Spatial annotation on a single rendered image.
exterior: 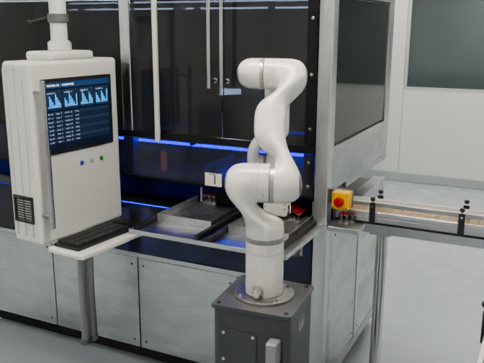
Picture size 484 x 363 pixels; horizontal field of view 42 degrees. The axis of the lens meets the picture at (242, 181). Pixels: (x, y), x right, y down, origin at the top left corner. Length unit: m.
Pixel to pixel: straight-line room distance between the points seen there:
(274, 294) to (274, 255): 0.13
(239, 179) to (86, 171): 1.13
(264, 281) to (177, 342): 1.34
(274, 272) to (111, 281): 1.52
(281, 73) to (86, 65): 1.05
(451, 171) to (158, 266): 4.67
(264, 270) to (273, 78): 0.61
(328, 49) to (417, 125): 4.73
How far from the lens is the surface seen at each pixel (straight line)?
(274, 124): 1.96
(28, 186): 2.73
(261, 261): 1.94
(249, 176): 1.88
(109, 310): 3.42
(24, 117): 2.67
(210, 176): 2.84
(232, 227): 2.55
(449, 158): 7.21
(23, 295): 3.81
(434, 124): 7.18
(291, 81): 2.03
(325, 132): 2.58
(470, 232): 2.66
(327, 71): 2.56
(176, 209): 2.84
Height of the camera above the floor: 1.69
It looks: 14 degrees down
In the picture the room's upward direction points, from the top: straight up
